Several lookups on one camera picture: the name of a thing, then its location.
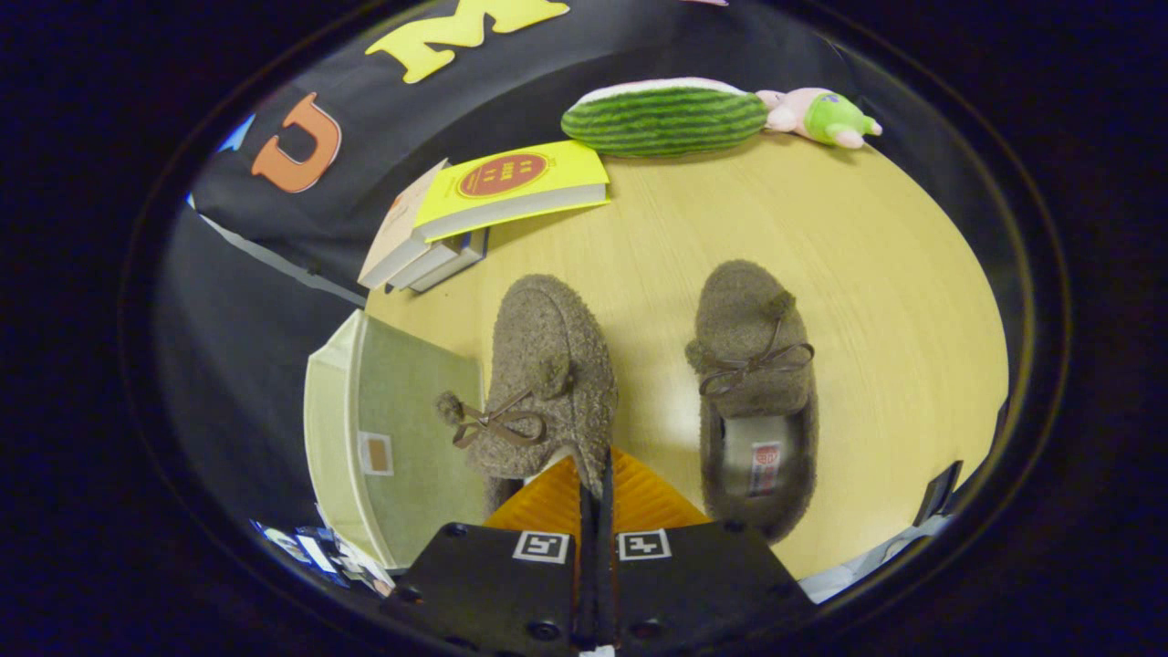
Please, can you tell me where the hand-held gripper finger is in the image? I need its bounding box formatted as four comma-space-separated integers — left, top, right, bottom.
598, 447, 818, 653
383, 456, 596, 657

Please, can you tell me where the brown fuzzy shoe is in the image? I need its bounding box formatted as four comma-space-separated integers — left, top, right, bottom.
434, 274, 620, 516
684, 260, 819, 544

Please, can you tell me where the pale green storage box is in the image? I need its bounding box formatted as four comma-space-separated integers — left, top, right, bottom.
303, 308, 489, 571

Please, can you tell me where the pale grey cloth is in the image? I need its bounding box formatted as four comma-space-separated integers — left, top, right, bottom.
803, 516, 954, 603

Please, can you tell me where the pile of blue printed papers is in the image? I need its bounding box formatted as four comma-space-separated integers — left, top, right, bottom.
251, 518, 398, 599

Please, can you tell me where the blue cover book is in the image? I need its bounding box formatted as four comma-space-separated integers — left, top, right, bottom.
408, 228, 490, 295

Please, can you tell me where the small black block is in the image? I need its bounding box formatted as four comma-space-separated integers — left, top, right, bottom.
912, 459, 964, 526

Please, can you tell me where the beige cover book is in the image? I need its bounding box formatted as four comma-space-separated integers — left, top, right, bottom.
357, 159, 450, 291

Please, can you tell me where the yellow cover book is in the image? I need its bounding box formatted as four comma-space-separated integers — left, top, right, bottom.
413, 140, 611, 244

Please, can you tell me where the watermelon slice plush toy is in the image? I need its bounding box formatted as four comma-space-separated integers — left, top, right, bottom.
560, 78, 770, 158

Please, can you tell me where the pink and green plush toy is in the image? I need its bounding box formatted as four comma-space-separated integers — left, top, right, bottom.
756, 88, 884, 151

